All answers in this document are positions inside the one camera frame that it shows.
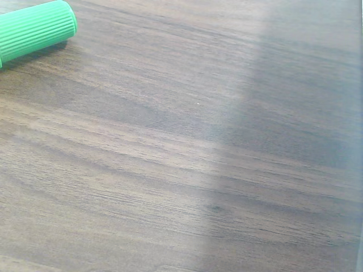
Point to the yellow bottle with green cap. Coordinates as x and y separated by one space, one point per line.
34 28

